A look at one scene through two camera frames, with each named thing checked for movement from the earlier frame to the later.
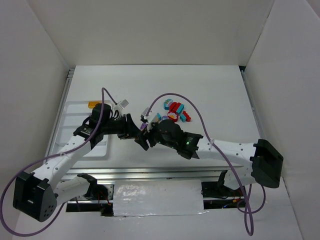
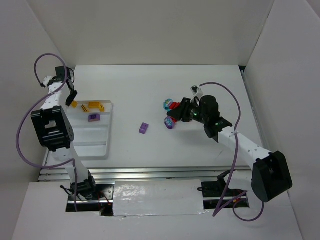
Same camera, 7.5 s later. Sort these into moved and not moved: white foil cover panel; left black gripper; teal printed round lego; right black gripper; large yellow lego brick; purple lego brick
Moved: left black gripper; right black gripper
Not moved: large yellow lego brick; purple lego brick; teal printed round lego; white foil cover panel
